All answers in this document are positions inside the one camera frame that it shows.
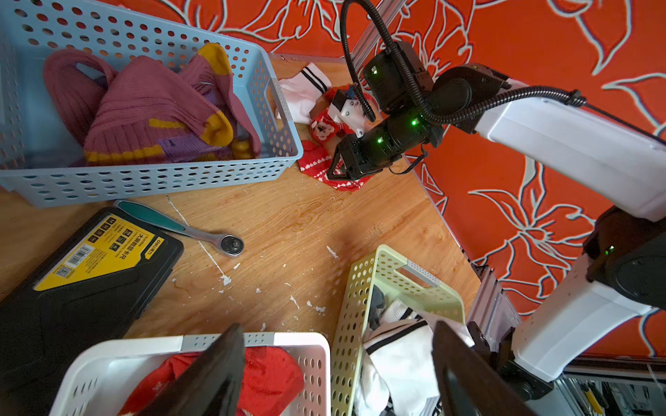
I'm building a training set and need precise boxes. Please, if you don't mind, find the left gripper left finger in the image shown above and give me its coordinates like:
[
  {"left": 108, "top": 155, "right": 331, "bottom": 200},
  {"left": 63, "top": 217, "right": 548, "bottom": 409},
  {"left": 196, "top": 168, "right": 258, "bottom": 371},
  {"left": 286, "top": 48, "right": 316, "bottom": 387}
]
[{"left": 140, "top": 323, "right": 246, "bottom": 416}]

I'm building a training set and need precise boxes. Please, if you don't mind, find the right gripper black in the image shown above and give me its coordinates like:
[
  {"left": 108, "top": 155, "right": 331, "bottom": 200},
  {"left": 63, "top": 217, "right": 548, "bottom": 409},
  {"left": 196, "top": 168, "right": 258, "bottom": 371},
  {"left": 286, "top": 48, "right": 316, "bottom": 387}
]
[{"left": 326, "top": 111, "right": 444, "bottom": 181}]

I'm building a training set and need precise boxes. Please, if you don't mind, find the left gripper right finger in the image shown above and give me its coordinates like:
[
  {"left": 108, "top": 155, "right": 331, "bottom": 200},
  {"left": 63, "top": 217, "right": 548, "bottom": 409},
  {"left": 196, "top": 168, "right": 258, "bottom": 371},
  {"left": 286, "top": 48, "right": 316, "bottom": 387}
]
[{"left": 432, "top": 322, "right": 533, "bottom": 415}]

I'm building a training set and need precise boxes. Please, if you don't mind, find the red cat face sock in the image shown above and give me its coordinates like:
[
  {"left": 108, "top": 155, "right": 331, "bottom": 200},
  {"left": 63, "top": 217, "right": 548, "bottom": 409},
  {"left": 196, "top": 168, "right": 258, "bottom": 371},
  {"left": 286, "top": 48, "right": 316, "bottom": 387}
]
[{"left": 297, "top": 85, "right": 381, "bottom": 192}]

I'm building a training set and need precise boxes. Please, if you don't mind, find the red christmas sock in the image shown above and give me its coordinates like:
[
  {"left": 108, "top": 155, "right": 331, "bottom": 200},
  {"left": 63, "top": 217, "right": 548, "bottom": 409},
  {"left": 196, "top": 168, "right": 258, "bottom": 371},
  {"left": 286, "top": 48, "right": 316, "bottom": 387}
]
[{"left": 120, "top": 347, "right": 305, "bottom": 416}]

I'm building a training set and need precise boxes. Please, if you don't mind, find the white striped sock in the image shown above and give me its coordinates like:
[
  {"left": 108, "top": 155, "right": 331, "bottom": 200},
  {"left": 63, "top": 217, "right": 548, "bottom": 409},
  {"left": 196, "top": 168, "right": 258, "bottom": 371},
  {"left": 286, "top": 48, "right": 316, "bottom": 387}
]
[
  {"left": 354, "top": 299, "right": 475, "bottom": 415},
  {"left": 279, "top": 62, "right": 332, "bottom": 124}
]

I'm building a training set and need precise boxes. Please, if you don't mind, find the blue perforated plastic basket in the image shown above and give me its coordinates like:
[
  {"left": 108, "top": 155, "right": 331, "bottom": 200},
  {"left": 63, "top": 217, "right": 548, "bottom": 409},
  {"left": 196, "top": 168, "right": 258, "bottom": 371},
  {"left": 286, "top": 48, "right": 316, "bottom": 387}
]
[{"left": 1, "top": 1, "right": 304, "bottom": 207}]

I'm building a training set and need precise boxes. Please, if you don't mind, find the white perforated plastic basket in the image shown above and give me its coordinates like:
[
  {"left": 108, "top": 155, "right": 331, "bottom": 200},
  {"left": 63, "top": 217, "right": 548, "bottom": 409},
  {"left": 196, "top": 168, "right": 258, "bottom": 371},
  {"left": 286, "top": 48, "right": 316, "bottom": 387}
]
[{"left": 49, "top": 332, "right": 331, "bottom": 415}]

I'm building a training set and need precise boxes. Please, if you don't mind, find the green perforated plastic basket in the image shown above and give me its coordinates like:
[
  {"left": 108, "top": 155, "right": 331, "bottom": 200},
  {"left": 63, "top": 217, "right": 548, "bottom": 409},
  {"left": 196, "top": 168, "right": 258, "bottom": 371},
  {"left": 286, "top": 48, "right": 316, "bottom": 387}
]
[{"left": 331, "top": 244, "right": 466, "bottom": 415}]

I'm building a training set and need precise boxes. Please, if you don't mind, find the black case yellow label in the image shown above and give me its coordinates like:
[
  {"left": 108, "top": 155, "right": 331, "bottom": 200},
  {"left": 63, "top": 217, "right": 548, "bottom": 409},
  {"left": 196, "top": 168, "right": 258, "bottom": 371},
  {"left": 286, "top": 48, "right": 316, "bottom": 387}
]
[{"left": 1, "top": 207, "right": 184, "bottom": 415}]

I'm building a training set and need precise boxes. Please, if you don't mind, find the ratchet wrench green handle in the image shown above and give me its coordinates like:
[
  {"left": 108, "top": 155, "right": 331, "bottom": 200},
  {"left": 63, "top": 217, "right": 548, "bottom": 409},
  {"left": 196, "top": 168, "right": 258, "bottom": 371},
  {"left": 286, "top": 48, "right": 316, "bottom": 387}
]
[{"left": 114, "top": 199, "right": 245, "bottom": 258}]

